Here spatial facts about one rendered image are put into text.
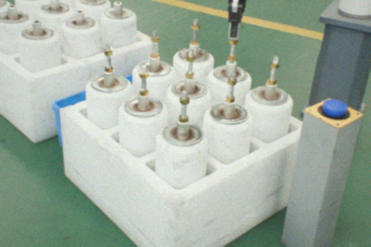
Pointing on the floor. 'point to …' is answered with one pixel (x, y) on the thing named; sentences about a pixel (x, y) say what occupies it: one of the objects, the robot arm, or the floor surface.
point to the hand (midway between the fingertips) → (234, 29)
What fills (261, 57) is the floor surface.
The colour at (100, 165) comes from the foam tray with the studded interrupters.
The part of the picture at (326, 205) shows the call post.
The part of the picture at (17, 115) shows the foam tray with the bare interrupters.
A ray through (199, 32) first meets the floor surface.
